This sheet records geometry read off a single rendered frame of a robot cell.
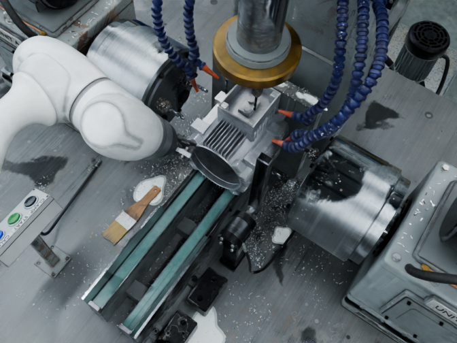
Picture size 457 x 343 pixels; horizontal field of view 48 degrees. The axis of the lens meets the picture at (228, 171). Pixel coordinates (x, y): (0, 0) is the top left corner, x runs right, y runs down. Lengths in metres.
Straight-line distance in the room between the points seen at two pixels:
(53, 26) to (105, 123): 0.59
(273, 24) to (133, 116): 0.32
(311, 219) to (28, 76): 0.64
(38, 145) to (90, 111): 0.81
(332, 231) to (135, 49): 0.63
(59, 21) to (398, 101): 1.04
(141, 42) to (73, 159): 0.45
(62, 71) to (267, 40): 0.37
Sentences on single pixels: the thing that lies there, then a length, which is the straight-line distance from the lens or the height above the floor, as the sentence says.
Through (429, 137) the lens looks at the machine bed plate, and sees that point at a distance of 1.70.
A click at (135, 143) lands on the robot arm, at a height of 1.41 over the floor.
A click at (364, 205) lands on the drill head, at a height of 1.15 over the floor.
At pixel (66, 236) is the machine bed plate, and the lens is 1.46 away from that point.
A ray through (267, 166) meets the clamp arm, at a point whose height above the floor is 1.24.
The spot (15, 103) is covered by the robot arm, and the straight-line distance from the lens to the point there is 0.89.
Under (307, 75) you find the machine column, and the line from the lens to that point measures 1.33.
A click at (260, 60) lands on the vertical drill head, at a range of 1.00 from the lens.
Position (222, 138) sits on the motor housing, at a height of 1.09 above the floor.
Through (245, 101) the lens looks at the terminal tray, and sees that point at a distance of 1.22.
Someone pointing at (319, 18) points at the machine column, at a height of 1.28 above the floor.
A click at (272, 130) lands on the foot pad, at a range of 1.25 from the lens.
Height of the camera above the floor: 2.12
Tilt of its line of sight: 62 degrees down
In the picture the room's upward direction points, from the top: 5 degrees clockwise
